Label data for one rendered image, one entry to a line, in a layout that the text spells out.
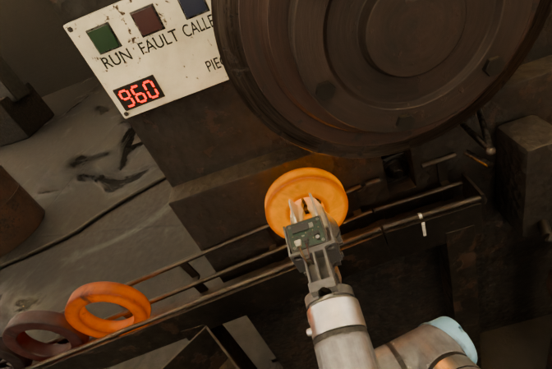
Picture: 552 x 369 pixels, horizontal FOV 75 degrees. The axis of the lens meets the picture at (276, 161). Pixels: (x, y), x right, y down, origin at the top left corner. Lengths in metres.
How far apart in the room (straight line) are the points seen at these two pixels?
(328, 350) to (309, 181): 0.27
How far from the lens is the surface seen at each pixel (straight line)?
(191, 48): 0.66
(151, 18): 0.66
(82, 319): 1.01
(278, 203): 0.64
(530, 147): 0.78
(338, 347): 0.50
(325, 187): 0.64
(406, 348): 0.61
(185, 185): 0.81
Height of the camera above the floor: 1.27
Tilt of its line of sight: 33 degrees down
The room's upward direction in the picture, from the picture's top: 23 degrees counter-clockwise
